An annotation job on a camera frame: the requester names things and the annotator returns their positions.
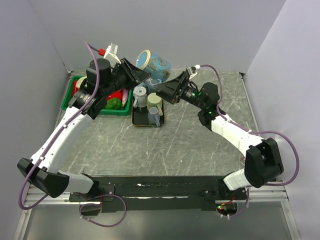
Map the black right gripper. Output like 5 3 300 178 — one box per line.
155 71 206 110

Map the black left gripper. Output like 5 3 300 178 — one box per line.
101 57 152 97

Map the light green mug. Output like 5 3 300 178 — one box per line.
147 92 163 116

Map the blue butterfly mug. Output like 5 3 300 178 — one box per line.
135 49 172 86

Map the lavender blue small mug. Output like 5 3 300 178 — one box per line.
147 107 161 127

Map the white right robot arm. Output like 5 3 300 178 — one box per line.
156 71 284 200

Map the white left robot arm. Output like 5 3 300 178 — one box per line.
17 58 150 201

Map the white grey mug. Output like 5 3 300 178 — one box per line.
133 86 148 108

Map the red bell pepper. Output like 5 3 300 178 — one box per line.
106 90 123 100

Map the green bell pepper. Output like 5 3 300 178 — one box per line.
105 97 123 110

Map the black tray gold rim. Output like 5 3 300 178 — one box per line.
131 86 165 127

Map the lettuce head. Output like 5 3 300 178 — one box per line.
75 76 87 91

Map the green plastic bin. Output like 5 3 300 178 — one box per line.
61 75 133 116

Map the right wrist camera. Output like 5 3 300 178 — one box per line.
186 64 201 80

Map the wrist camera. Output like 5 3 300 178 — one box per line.
186 64 201 80
98 43 120 67

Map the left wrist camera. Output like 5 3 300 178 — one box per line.
98 43 120 67

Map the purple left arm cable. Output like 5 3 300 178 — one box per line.
18 41 104 210

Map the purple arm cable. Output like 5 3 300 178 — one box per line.
198 64 300 187
18 41 104 210

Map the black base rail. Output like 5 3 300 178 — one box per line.
69 176 247 213

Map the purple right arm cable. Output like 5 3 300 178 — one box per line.
198 64 300 187

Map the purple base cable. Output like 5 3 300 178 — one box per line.
79 194 128 228

